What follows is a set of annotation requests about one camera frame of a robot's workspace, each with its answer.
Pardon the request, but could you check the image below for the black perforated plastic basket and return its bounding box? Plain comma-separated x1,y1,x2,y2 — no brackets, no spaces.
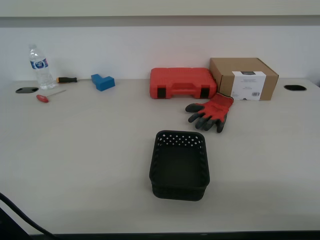
148,130,211,203

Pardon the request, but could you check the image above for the red grey work glove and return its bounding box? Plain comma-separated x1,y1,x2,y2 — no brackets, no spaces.
184,91,235,134

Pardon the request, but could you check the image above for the blue plastic block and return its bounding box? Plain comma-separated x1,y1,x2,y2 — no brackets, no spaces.
90,73,116,93

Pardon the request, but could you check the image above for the red plastic tool case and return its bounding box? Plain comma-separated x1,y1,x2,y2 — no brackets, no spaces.
149,67,218,100

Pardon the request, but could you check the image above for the black desk cable grommet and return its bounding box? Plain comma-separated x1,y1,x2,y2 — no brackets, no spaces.
15,86,40,94
283,84,308,91

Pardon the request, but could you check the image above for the clear plastic water bottle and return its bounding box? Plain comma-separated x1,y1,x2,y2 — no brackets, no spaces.
28,44,56,91

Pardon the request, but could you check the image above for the brown cardboard box white label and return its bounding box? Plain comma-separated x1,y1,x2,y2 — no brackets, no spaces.
209,57,280,102

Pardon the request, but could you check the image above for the orange black handled screwdriver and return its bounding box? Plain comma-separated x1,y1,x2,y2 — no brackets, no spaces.
55,76,93,84

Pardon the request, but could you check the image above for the thick black cable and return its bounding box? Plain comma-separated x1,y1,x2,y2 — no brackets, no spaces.
0,192,59,240

